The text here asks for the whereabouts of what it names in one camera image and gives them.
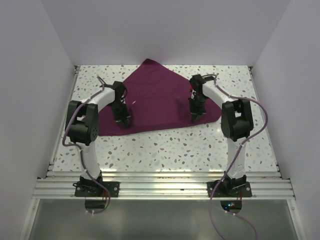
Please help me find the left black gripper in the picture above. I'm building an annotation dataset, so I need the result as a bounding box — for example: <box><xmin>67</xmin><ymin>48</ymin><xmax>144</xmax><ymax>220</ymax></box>
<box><xmin>108</xmin><ymin>100</ymin><xmax>130</xmax><ymax>129</ymax></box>

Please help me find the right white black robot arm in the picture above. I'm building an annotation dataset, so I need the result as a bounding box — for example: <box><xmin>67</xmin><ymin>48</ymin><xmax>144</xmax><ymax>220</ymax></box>
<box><xmin>188</xmin><ymin>74</ymin><xmax>254</xmax><ymax>197</ymax></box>

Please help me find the purple cable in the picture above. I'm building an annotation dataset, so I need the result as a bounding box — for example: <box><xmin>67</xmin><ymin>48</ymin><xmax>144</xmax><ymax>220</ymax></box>
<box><xmin>61</xmin><ymin>75</ymin><xmax>112</xmax><ymax>215</ymax></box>
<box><xmin>202</xmin><ymin>73</ymin><xmax>269</xmax><ymax>240</ymax></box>

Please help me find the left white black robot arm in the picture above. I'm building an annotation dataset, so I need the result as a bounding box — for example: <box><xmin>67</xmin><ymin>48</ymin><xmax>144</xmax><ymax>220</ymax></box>
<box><xmin>62</xmin><ymin>77</ymin><xmax>131</xmax><ymax>197</ymax></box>

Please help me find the aluminium rail frame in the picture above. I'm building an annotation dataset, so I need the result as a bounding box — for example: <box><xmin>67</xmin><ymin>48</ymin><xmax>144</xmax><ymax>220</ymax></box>
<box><xmin>32</xmin><ymin>65</ymin><xmax>303</xmax><ymax>240</ymax></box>

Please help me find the purple cloth mat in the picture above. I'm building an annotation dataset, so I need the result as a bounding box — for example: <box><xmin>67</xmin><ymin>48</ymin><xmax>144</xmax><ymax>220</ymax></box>
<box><xmin>98</xmin><ymin>59</ymin><xmax>221</xmax><ymax>137</ymax></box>

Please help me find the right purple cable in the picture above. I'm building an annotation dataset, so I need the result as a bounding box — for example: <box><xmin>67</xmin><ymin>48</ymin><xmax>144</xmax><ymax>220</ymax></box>
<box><xmin>202</xmin><ymin>73</ymin><xmax>269</xmax><ymax>240</ymax></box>

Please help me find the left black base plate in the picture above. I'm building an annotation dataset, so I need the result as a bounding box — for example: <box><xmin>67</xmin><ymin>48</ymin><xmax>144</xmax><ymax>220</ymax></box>
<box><xmin>72</xmin><ymin>181</ymin><xmax>120</xmax><ymax>198</ymax></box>

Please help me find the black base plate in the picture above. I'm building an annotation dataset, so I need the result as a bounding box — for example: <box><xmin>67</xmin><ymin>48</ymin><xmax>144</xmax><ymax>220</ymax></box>
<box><xmin>206</xmin><ymin>180</ymin><xmax>253</xmax><ymax>198</ymax></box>
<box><xmin>72</xmin><ymin>181</ymin><xmax>120</xmax><ymax>198</ymax></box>

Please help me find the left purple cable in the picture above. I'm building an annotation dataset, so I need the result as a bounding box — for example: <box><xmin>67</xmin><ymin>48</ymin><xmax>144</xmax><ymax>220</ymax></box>
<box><xmin>61</xmin><ymin>75</ymin><xmax>112</xmax><ymax>215</ymax></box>

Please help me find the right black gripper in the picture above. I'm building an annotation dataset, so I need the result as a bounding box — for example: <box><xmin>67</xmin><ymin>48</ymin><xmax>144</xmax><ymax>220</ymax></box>
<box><xmin>188</xmin><ymin>93</ymin><xmax>208</xmax><ymax>123</ymax></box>

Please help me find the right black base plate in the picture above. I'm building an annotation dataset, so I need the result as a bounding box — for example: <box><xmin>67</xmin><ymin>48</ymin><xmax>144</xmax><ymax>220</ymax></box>
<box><xmin>206</xmin><ymin>180</ymin><xmax>253</xmax><ymax>198</ymax></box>

